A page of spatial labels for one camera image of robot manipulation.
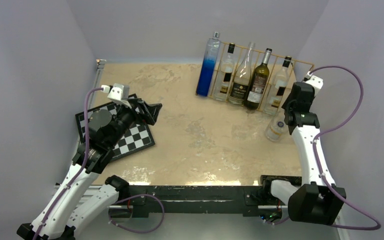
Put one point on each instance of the gold wire wine rack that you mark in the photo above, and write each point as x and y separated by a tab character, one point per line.
275	64

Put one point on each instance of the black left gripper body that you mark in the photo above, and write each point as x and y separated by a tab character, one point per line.
128	116

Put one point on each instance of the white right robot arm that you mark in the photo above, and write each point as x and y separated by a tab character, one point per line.
318	199

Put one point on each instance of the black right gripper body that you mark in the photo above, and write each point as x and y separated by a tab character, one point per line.
286	106

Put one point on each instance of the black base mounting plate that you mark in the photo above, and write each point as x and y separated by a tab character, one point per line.
246	200

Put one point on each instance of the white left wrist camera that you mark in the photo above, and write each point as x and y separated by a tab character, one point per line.
119	94

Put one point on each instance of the tall blue glass bottle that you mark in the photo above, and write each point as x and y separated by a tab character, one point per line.
208	65

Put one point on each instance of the dark green wine bottle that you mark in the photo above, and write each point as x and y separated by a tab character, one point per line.
258	83

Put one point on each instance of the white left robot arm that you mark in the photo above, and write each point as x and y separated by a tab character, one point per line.
62	218

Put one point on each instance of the clear square bottle black label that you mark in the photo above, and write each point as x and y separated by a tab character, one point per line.
224	74

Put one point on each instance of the black white chessboard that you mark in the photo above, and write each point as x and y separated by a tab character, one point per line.
136	139

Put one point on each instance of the round clear flask bottle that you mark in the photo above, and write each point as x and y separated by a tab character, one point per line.
276	128

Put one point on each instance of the clear Louis Casbao champagne bottle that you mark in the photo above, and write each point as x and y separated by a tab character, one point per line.
242	78

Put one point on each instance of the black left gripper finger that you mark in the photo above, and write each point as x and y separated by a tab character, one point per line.
151	118
151	109

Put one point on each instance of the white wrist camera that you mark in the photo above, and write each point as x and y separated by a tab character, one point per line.
119	94
316	82

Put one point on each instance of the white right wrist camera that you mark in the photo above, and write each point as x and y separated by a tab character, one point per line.
316	82

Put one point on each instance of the clear square bottle gold label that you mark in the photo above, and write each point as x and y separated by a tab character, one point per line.
278	87

